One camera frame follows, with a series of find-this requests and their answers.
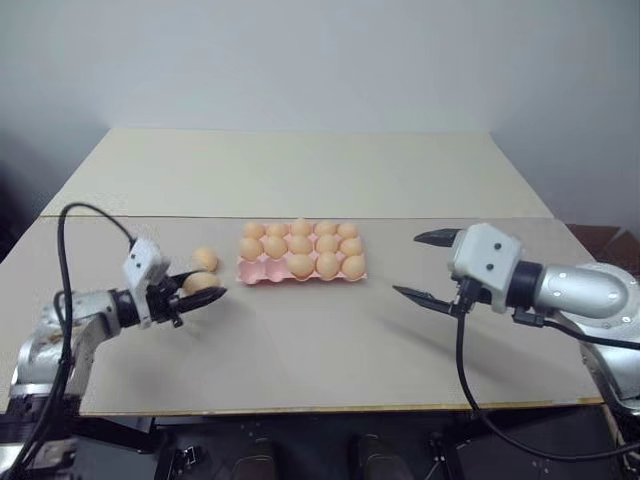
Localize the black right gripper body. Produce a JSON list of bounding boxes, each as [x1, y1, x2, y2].
[[449, 272, 495, 317]]

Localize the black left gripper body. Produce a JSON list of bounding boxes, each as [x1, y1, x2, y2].
[[145, 278, 185, 330]]

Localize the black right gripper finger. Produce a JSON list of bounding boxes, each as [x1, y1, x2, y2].
[[391, 284, 459, 316], [413, 227, 470, 252]]

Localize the pink egg tray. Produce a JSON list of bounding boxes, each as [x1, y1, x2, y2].
[[235, 222, 371, 287]]

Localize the dark rounded shape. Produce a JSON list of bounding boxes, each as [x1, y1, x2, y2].
[[230, 435, 276, 480], [349, 433, 397, 480]]

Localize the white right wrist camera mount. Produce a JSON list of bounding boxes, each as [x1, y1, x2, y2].
[[446, 222, 524, 315]]

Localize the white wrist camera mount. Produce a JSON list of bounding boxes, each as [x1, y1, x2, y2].
[[122, 236, 172, 331], [446, 222, 524, 315]]

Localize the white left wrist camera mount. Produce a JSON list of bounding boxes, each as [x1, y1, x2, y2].
[[122, 236, 172, 331]]

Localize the long black right arm cable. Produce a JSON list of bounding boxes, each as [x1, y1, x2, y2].
[[454, 312, 640, 462]]

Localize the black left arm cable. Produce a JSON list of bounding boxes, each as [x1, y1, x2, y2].
[[0, 201, 137, 474]]

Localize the short black right arm cable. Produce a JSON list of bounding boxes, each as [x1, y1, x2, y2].
[[513, 307, 640, 350]]

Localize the black table frame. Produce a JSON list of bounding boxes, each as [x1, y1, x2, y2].
[[64, 399, 640, 480]]

